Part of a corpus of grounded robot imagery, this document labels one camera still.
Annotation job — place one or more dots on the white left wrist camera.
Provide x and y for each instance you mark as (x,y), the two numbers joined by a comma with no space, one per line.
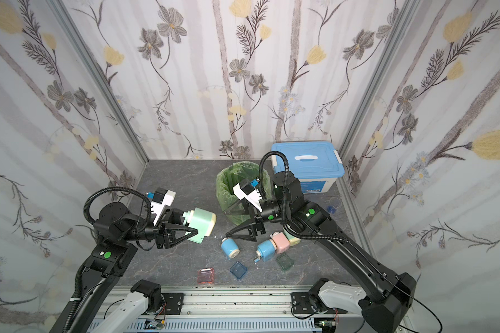
(161,199)

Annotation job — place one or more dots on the clear pink shavings tray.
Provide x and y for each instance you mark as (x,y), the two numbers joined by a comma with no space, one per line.
(206,276)

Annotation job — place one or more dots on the green yellow pencil sharpener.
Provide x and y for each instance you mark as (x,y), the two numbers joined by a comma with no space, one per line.
(292,239)

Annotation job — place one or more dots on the pink pencil sharpener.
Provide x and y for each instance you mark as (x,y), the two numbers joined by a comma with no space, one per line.
(281,242)

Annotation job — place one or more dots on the blue sharpener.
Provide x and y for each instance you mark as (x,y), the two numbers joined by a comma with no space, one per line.
(230,248)
(265,251)

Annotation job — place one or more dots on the blue lidded storage box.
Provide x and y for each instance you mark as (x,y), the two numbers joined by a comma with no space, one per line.
(315,164)

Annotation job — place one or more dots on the green bagged trash bin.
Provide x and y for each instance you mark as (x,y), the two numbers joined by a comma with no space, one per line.
(229,177)

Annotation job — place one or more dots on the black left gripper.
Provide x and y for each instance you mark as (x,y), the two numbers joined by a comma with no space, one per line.
(162,232)

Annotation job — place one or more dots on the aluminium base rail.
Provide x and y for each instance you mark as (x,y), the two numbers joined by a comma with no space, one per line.
(250,309)

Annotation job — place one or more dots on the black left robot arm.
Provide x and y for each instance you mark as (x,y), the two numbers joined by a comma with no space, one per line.
(119,233)

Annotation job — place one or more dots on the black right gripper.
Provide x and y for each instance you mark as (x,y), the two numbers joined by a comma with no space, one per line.
(258,222)

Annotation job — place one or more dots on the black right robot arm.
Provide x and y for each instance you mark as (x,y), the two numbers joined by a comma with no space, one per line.
(383,297)

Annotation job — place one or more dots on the clear green shavings tray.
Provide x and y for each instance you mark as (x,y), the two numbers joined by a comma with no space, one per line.
(285,262)

